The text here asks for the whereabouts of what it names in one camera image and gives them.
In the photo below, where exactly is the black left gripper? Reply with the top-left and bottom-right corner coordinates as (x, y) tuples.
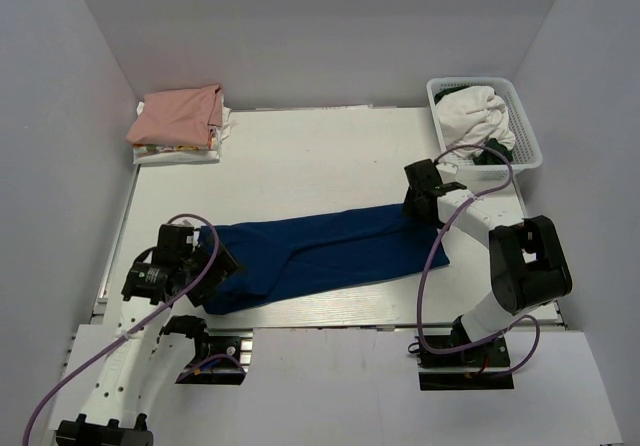
(181, 231), (248, 306)

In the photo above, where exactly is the blue t shirt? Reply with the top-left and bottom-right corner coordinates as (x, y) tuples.
(204, 204), (450, 315)

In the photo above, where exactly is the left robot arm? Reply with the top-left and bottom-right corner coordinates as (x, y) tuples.
(55, 215), (246, 445)

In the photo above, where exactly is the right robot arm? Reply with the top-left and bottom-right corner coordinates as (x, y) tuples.
(403, 159), (573, 365)

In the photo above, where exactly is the white crumpled t shirt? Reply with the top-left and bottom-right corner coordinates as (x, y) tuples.
(436, 83), (517, 160)

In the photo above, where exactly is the white plastic basket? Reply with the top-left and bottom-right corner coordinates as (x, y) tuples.
(426, 77), (542, 181)

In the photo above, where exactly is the pink folded t shirt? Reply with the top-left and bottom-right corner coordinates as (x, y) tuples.
(126, 84), (223, 148)

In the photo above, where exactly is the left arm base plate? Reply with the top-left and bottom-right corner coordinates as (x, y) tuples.
(176, 329), (253, 386)

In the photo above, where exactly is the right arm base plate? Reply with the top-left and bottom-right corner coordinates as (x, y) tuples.
(407, 338), (514, 391)

